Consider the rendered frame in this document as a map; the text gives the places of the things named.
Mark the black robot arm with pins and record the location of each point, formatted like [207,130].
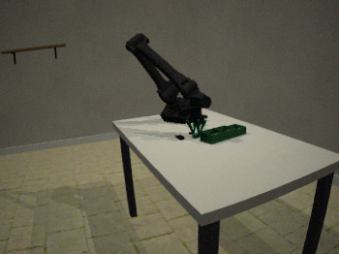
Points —
[168,90]

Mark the green 9v battery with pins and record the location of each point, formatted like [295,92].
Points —
[196,135]

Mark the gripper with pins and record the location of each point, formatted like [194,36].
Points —
[197,121]

